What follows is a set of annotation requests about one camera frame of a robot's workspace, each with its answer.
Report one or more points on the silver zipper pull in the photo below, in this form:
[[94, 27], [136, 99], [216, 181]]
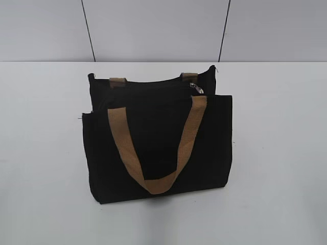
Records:
[[197, 88]]

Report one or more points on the black tote bag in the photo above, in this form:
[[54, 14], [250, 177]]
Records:
[[148, 139]]

